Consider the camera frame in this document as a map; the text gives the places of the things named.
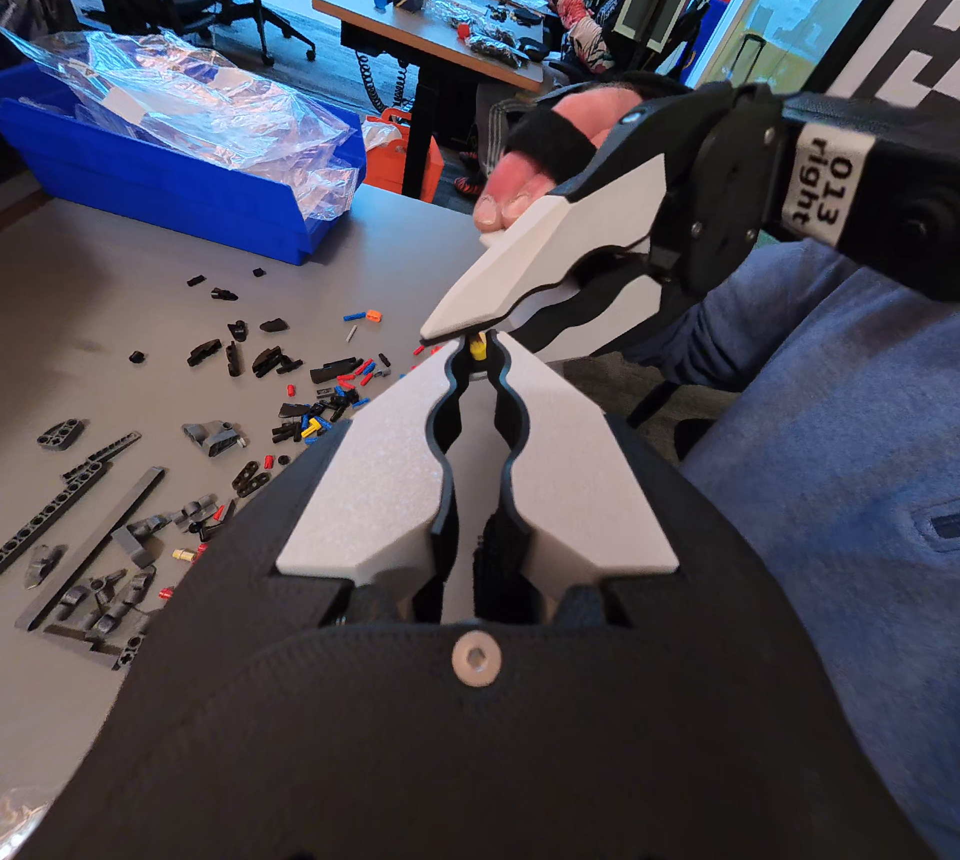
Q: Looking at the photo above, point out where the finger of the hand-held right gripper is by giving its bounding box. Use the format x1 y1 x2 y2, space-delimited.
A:
418 153 670 345
506 252 702 363

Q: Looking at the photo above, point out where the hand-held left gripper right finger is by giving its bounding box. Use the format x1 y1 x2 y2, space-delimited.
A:
493 333 681 624

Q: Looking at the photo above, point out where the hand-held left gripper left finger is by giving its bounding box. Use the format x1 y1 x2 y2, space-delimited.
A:
274 336 462 624

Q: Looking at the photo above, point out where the pile of lego pieces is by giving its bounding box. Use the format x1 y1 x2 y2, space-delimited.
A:
15 308 429 672

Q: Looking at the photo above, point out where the person's right forearm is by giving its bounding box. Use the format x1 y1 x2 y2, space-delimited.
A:
622 241 865 393

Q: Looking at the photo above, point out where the dark grey angled lego panel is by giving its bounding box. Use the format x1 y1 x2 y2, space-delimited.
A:
182 419 249 458

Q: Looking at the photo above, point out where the cluster of black lego panels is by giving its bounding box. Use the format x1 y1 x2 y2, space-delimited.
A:
127 267 305 379

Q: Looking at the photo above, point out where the long dark grey lego beam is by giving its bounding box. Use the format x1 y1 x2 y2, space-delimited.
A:
0 432 143 573
15 466 167 633

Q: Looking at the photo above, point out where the dark grey curved lego block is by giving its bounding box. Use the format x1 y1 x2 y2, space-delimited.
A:
36 419 87 453

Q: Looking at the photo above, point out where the person's right hand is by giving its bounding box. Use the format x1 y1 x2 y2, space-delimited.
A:
472 71 693 234

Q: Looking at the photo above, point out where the black metal table leg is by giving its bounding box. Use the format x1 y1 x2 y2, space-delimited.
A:
626 378 715 462

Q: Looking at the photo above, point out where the orange plastic crate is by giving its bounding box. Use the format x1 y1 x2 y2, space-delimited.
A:
365 110 445 204

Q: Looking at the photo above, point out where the person's torso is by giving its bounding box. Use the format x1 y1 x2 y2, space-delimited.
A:
678 260 960 860

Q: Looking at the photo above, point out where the black framed marker sign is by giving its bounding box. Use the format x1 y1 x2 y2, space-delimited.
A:
806 0 960 112

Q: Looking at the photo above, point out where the wood top office desk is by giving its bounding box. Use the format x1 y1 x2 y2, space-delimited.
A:
311 0 545 201

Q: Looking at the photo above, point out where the blue plastic bin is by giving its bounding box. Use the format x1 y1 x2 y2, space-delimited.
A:
0 65 369 267

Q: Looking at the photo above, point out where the black coiled cable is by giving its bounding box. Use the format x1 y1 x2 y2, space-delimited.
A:
358 50 412 117

